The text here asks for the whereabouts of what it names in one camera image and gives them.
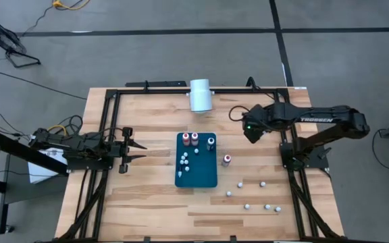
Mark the black cart frame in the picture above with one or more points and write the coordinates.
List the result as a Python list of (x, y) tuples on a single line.
[(5, 143)]

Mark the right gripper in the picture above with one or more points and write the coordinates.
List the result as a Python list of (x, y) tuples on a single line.
[(255, 121)]

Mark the small dark food coloring bottle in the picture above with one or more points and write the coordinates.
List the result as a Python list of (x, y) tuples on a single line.
[(239, 185)]

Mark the blue plastic bin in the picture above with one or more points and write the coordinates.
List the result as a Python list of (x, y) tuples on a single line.
[(203, 175)]

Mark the small black-white piece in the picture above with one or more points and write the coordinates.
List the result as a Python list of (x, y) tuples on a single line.
[(179, 174)]

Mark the tall pink-capped food coloring bottle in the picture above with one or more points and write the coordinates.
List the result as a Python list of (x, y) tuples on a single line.
[(194, 139)]

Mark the white cylinder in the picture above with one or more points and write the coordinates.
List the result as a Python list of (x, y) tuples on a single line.
[(201, 96)]

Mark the tall dark-capped food coloring bottle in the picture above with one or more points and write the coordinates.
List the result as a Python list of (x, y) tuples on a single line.
[(210, 142)]

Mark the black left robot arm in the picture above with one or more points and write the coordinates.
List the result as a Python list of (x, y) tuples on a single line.
[(79, 146)]

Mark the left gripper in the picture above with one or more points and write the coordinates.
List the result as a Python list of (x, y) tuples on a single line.
[(124, 168)]

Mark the white paper box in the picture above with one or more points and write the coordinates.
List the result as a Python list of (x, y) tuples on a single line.
[(40, 172)]

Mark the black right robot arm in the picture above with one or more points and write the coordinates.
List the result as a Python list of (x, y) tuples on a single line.
[(316, 116)]

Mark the black power strip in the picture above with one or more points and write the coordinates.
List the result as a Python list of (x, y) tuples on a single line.
[(160, 83)]

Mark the small blue-label food coloring bottle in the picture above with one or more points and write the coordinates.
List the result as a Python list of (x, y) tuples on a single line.
[(228, 193)]

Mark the tall red-capped food coloring bottle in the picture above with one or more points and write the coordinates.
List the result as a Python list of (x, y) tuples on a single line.
[(226, 159), (185, 139)]

